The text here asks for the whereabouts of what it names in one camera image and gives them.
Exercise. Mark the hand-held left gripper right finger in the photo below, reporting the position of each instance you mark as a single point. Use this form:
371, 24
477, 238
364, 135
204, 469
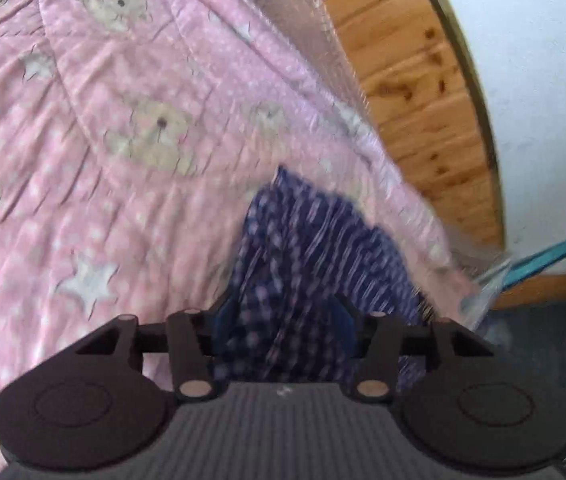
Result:
345, 327

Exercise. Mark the wooden wall panelling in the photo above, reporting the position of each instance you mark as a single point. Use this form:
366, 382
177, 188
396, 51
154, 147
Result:
413, 85

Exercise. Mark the clear bubble wrap sheet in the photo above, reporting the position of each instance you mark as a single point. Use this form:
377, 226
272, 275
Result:
308, 25

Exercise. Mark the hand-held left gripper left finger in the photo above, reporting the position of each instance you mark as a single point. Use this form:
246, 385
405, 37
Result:
198, 340

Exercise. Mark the navy checked shirt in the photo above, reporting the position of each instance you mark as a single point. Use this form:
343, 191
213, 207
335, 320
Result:
303, 240

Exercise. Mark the pink bear-print quilt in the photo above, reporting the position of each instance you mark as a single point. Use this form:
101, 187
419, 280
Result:
113, 160

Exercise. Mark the teal strips bundle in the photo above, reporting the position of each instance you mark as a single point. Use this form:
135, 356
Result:
543, 260

